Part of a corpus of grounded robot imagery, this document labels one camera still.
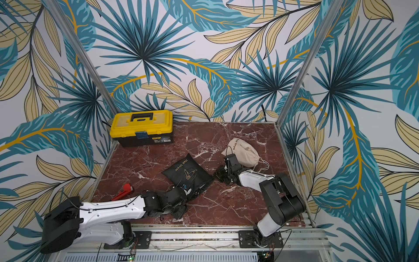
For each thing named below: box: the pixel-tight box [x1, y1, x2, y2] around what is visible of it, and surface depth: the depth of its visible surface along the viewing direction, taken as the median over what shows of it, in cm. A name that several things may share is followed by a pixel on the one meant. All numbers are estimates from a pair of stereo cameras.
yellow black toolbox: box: [109, 109, 174, 148], surface depth 98 cm
